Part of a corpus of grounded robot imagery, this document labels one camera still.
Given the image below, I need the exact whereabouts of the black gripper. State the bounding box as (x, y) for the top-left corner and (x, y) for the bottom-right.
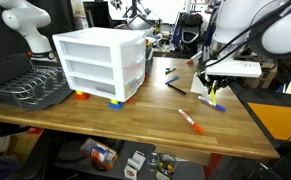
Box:
(197, 71), (237, 97)

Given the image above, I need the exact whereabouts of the yellow highlighter pen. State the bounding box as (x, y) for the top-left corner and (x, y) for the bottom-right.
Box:
(210, 81), (218, 107)

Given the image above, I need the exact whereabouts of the white pen holder cup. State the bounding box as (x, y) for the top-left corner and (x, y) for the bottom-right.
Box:
(189, 72), (209, 95)

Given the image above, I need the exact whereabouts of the black pen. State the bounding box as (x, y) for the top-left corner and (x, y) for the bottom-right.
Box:
(166, 82), (188, 96)

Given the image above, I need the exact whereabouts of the dark blue pen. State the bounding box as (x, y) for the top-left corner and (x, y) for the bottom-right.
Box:
(164, 75), (180, 86)

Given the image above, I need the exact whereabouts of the blue and white marker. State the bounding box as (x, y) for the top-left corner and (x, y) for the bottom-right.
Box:
(197, 95), (227, 113)

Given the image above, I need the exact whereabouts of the orange and white marker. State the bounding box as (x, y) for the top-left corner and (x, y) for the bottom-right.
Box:
(177, 108), (206, 136)

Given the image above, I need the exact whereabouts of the green and white marker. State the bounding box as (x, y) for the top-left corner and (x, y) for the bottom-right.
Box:
(164, 65), (178, 75)

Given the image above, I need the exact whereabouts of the small cardboard box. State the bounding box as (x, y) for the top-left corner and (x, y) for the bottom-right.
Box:
(244, 60), (280, 90)

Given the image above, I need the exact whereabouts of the black backpack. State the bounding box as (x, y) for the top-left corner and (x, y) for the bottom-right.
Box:
(179, 11), (205, 45)

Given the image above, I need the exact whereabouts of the grey plastic bin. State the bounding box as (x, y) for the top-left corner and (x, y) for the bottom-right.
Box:
(145, 46), (155, 76)

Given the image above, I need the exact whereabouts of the orange floor mat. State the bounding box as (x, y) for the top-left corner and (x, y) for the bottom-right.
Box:
(247, 102), (291, 141)

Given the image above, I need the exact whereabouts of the glass jar with small items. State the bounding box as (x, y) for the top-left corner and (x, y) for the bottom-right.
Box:
(155, 153), (178, 180)

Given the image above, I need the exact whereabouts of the clear glass jar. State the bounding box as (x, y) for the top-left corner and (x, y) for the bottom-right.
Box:
(146, 152), (160, 173)

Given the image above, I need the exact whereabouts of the blue toy brick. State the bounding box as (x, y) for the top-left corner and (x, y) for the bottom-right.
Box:
(108, 98), (125, 111)

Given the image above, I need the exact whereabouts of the small white carton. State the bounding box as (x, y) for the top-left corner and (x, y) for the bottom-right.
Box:
(123, 150), (147, 180)

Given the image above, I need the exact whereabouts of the white plastic drawer unit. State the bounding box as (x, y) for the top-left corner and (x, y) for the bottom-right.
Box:
(52, 26), (147, 103)

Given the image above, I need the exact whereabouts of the orange and white carton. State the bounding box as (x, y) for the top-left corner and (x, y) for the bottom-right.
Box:
(80, 137), (119, 172)

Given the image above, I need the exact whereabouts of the red and yellow toy brick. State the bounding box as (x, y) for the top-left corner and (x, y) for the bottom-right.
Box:
(73, 90), (91, 101)

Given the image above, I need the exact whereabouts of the black dish rack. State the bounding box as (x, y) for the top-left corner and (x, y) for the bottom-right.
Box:
(0, 52), (67, 103)

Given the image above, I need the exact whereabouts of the white wrist mount plate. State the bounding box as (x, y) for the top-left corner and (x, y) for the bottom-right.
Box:
(205, 59), (263, 79)

